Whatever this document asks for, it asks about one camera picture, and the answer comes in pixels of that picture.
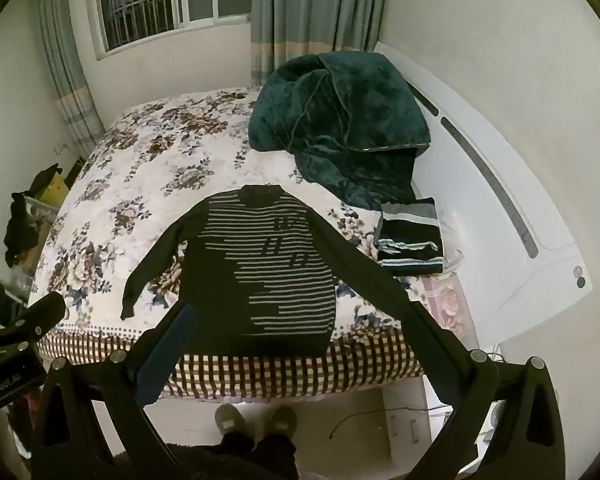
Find folded dark striped garment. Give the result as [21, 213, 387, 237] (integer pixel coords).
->
[372, 197, 447, 276]

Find black striped sweater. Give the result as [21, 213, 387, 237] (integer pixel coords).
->
[120, 185, 416, 358]

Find yellow box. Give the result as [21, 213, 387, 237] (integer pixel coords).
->
[37, 175, 72, 209]

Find white headboard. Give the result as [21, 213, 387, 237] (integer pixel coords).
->
[372, 40, 593, 343]

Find black floor cable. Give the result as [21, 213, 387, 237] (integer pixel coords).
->
[328, 410, 454, 439]

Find pink floral pillow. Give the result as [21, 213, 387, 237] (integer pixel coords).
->
[414, 272, 476, 343]

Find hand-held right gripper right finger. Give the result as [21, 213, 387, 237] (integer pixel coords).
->
[337, 247, 567, 480]

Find person's leg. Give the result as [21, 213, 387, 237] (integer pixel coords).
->
[215, 431, 257, 463]
[257, 432, 301, 480]

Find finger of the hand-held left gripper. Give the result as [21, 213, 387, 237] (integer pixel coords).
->
[0, 291, 67, 358]

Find white bedside cabinet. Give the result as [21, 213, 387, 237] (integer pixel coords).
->
[381, 375, 452, 443]

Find person's right leg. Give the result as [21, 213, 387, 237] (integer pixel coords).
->
[257, 432, 301, 480]

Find floral white bedsheet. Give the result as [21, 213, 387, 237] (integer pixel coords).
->
[27, 87, 476, 401]

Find grey slipper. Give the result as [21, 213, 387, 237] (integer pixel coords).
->
[213, 403, 249, 437]
[268, 406, 299, 439]

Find barred window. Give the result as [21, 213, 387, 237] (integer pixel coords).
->
[96, 0, 254, 55]

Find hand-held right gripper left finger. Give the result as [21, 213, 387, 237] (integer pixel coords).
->
[30, 302, 198, 480]

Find person's left leg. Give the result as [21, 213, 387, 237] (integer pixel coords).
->
[215, 431, 257, 463]

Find grey-green curtain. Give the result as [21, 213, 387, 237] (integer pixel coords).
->
[250, 0, 392, 89]
[30, 0, 106, 153]

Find black clothes on box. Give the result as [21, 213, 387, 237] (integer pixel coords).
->
[4, 162, 63, 267]

